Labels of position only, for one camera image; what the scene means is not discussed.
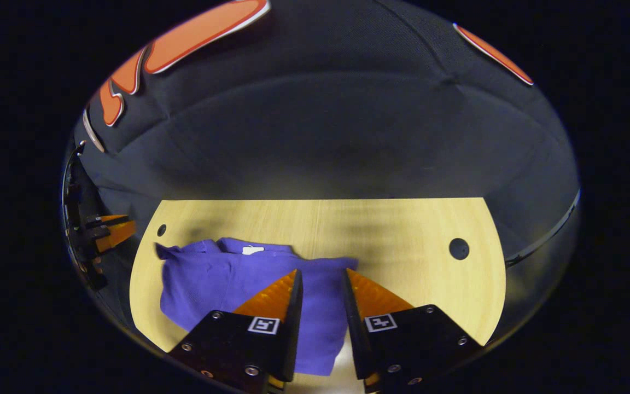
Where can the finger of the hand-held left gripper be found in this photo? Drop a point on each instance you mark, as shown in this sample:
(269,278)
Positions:
(101,220)
(103,235)

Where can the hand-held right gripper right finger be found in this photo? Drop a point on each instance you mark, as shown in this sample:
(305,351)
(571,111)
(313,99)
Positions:
(350,328)

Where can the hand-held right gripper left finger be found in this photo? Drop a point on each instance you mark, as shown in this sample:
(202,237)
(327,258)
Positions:
(293,328)

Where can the purple short-sleeved shirt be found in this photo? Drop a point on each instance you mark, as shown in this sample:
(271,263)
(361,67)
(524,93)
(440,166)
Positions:
(211,284)

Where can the black backdrop cloth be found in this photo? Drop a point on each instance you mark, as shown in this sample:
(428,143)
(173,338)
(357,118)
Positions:
(320,137)

